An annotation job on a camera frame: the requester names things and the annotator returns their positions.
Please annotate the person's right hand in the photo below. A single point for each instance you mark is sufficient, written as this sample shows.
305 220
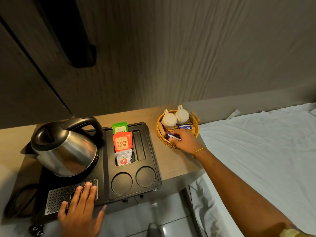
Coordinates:
187 143

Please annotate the person's left hand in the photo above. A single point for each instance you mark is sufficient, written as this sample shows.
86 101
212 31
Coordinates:
80 219

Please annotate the person's left little finger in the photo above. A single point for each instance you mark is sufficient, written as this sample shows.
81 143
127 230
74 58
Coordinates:
63 208

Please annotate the person's right fingers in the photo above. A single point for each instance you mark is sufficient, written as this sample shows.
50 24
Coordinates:
175 141

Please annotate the person's left middle finger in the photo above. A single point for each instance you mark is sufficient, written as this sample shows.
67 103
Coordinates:
86 193

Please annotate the person's left thumb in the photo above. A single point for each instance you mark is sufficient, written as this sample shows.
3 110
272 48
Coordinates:
101 214

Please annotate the red and blue sachet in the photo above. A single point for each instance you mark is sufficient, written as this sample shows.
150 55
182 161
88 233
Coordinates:
172 137

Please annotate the person's right forearm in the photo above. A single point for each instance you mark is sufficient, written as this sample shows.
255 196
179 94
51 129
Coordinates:
246 192

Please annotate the perforated metal drip plate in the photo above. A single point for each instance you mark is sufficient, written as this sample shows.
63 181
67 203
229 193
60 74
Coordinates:
61 194

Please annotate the round wicker basket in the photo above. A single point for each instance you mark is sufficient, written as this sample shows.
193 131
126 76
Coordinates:
160 135

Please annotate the white ceramic cup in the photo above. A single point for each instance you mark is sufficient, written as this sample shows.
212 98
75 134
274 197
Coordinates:
182 115
169 120

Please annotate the yellow wrist band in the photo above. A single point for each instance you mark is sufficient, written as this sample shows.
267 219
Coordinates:
199 152

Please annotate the black power plug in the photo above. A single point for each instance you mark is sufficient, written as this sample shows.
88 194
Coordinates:
36 229

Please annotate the steel electric kettle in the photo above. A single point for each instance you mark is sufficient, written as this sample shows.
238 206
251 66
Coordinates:
64 148

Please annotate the black plastic kettle tray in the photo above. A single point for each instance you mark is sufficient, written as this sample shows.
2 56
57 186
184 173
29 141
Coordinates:
133 170

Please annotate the white sachet with red mark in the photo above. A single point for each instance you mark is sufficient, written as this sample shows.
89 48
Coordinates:
123 157

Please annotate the orange tea packet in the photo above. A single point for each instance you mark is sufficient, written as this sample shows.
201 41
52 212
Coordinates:
122 143

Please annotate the person's dark shoe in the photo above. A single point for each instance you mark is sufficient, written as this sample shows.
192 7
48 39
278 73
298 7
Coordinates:
153 230

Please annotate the green tea packet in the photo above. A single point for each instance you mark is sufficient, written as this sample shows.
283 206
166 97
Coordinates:
120 127

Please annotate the white bed sheet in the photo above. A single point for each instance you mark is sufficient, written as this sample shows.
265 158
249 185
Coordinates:
259 155

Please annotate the dark wooden cabinet door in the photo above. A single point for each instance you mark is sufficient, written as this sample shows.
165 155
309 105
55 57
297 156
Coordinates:
22 83

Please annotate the beige sleeve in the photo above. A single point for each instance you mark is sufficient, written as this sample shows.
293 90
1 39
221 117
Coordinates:
293 230

